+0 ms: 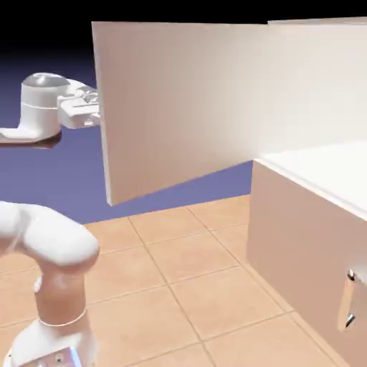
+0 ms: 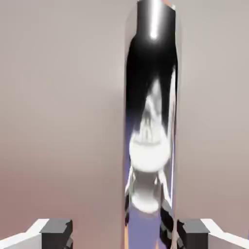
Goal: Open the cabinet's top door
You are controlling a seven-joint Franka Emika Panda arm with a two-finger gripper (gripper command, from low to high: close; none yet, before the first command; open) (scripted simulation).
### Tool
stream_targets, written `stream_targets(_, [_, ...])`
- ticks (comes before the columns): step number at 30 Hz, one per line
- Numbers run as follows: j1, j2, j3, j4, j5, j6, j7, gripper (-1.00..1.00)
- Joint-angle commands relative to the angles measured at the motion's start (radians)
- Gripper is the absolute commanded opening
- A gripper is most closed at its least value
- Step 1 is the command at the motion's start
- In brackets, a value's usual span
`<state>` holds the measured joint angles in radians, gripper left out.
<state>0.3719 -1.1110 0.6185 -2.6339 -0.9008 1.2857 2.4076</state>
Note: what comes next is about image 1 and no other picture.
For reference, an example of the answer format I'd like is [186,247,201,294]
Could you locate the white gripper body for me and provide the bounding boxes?
[57,98,102,130]

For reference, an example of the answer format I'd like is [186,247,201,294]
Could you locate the large white cabinet door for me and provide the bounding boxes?
[90,21,270,207]

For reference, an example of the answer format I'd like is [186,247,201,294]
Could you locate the white cabinet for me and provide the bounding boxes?
[247,16,367,367]

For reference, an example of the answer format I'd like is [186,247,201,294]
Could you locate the small white cabinet door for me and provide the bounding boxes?
[247,159,367,367]

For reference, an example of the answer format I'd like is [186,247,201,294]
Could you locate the curved metal door handle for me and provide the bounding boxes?
[337,268,359,333]

